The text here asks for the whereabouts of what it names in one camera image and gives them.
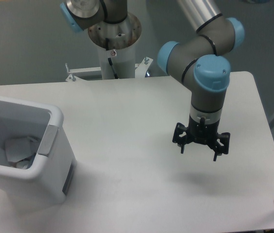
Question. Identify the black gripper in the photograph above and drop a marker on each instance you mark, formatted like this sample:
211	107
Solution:
202	133

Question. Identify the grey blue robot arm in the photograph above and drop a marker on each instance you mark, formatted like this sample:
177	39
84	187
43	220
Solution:
198	65

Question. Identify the white trash can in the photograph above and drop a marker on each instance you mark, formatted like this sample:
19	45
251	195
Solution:
36	159

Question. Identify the trash inside can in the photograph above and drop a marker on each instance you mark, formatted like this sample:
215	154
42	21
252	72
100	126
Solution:
20	152

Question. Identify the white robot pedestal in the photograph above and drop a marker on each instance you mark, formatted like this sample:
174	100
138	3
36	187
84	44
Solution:
116	47

